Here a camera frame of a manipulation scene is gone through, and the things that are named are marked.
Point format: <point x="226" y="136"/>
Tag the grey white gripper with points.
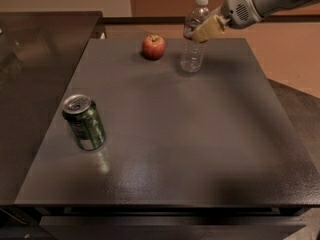
<point x="237" y="10"/>

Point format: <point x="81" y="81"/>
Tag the clear plastic water bottle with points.
<point x="192" y="56"/>

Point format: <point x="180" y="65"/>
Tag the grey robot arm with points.
<point x="270" y="7"/>

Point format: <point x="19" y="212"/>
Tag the red apple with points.
<point x="153" y="47"/>

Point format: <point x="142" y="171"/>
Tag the green soda can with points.
<point x="82" y="116"/>

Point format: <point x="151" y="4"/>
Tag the dark side table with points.
<point x="39" y="52"/>

